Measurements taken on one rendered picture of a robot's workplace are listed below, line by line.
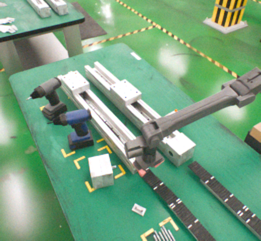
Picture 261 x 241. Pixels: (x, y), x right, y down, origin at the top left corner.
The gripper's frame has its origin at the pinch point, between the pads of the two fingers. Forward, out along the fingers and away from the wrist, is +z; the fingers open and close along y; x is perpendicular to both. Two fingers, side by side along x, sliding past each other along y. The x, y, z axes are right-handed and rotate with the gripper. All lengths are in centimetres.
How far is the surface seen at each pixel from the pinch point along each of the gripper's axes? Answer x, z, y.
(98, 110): -46.1, -0.1, -1.8
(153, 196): 9.1, 4.5, 4.3
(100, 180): -7.2, -1.4, 20.1
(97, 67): -81, -3, -21
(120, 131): -25.3, -1.2, -2.2
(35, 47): -252, 60, -24
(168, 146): -2.5, -3.5, -13.9
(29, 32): -175, 6, -6
